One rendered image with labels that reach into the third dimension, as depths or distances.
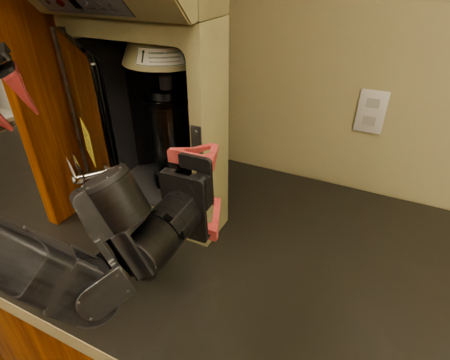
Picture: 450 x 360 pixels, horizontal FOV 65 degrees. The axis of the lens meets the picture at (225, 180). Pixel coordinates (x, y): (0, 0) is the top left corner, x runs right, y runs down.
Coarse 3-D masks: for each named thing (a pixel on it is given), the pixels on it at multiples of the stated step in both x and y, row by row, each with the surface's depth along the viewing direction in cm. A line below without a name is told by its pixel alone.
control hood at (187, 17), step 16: (32, 0) 61; (128, 0) 52; (144, 0) 51; (160, 0) 49; (176, 0) 49; (192, 0) 52; (96, 16) 59; (112, 16) 58; (144, 16) 55; (160, 16) 53; (176, 16) 52; (192, 16) 53
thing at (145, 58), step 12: (132, 48) 66; (144, 48) 65; (156, 48) 64; (168, 48) 65; (132, 60) 66; (144, 60) 65; (156, 60) 65; (168, 60) 65; (180, 60) 66; (156, 72) 65; (168, 72) 65
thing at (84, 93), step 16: (64, 32) 59; (64, 48) 60; (80, 48) 49; (64, 64) 66; (80, 64) 51; (80, 80) 55; (96, 80) 46; (80, 96) 60; (96, 96) 47; (80, 112) 66; (96, 112) 50; (80, 128) 72; (96, 128) 54; (96, 144) 58; (96, 160) 64; (112, 160) 52
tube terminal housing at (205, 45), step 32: (224, 0) 61; (96, 32) 64; (128, 32) 61; (160, 32) 59; (192, 32) 56; (224, 32) 63; (192, 64) 59; (224, 64) 66; (192, 96) 62; (224, 96) 70; (224, 128) 73; (224, 160) 77; (224, 192) 82
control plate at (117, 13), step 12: (48, 0) 59; (84, 0) 55; (96, 0) 54; (108, 0) 53; (120, 0) 52; (72, 12) 60; (84, 12) 59; (96, 12) 58; (108, 12) 57; (120, 12) 56
